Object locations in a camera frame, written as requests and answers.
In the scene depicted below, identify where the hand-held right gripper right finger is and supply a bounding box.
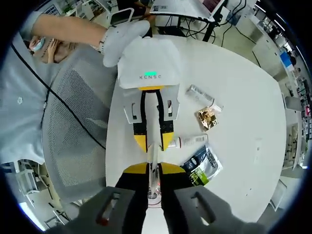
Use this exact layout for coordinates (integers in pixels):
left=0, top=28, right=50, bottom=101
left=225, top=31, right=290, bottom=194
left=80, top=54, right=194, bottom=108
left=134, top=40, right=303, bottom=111
left=158, top=162, right=269, bottom=234

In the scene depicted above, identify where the small white skincare bottle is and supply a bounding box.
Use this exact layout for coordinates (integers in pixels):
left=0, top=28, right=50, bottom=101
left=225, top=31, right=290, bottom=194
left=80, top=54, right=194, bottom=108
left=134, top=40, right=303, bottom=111
left=167, top=134, right=209, bottom=150
left=186, top=84, right=216, bottom=108

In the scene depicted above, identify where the green black skincare sachet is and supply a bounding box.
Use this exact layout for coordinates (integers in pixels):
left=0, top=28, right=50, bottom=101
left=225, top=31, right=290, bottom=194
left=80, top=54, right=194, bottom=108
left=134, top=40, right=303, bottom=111
left=180, top=145, right=224, bottom=187

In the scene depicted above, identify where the gold skincare sachet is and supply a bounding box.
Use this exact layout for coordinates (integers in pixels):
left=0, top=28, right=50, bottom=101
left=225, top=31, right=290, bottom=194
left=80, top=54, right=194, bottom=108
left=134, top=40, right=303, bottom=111
left=195, top=107, right=220, bottom=132

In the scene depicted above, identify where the person's light blue shirt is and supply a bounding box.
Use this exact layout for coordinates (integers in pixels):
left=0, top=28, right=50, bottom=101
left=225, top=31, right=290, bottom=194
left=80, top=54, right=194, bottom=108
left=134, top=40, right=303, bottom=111
left=0, top=11, right=51, bottom=164

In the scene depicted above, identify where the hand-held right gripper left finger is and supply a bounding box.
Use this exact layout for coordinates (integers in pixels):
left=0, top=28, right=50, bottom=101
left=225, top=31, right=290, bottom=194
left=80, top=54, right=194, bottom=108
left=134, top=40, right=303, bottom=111
left=47, top=162, right=150, bottom=234

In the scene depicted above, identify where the clear skincare sample packet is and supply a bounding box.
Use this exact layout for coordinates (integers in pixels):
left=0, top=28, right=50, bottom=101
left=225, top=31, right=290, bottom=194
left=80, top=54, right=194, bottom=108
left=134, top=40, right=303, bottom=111
left=208, top=98, right=224, bottom=112

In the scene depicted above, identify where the person's left hand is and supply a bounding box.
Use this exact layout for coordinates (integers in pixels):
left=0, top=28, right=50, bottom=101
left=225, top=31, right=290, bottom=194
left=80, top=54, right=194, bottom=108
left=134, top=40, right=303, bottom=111
left=98, top=19, right=151, bottom=68

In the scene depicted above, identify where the black device cable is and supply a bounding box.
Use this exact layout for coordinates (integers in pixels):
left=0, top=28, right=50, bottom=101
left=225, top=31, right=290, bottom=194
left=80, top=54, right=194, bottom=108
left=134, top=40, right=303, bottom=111
left=9, top=43, right=107, bottom=149

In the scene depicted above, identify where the grey mesh chair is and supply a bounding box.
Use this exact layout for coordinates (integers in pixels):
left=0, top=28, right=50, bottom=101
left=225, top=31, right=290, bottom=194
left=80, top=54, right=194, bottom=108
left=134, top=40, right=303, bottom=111
left=40, top=48, right=117, bottom=204

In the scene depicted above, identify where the white table cable cover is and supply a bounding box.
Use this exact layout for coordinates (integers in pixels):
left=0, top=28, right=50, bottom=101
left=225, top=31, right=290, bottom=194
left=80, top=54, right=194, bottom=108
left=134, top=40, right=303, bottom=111
left=253, top=137, right=263, bottom=163

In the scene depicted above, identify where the large white skincare tube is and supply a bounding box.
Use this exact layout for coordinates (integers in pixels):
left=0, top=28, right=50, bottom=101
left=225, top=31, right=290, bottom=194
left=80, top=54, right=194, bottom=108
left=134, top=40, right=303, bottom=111
left=145, top=92, right=163, bottom=208

